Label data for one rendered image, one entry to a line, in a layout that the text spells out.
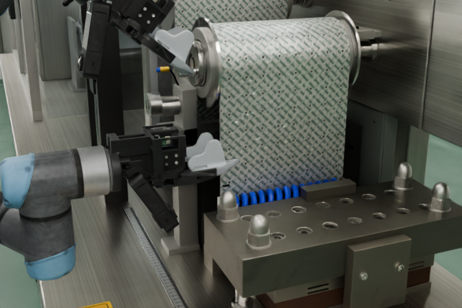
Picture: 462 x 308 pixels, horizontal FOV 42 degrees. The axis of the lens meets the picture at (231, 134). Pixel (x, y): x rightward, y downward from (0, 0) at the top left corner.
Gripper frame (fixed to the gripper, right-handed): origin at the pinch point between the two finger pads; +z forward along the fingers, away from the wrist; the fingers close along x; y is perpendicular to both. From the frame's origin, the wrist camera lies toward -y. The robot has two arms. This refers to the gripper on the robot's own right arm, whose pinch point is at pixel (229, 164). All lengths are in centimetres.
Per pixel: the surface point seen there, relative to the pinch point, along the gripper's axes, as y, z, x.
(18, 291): -109, -36, 155
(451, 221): -6.7, 29.4, -19.9
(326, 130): 3.7, 18.0, -0.2
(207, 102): 9.8, -2.4, 3.9
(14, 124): -19, -31, 101
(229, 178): -2.4, -0.3, -0.3
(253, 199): -5.3, 2.7, -3.5
